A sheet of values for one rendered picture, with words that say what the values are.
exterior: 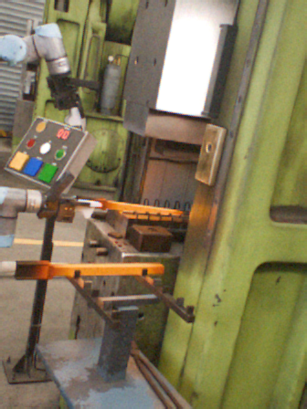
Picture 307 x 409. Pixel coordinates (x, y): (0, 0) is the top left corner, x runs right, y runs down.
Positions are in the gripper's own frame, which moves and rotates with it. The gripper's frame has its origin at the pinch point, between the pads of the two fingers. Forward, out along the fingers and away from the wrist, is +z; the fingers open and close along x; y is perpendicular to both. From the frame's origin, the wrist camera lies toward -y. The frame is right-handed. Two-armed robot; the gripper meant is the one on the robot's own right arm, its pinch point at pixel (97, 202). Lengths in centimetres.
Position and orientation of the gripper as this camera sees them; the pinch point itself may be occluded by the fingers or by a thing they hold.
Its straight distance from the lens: 180.8
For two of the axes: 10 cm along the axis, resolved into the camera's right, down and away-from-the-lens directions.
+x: 4.0, 2.8, -8.7
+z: 8.9, 0.9, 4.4
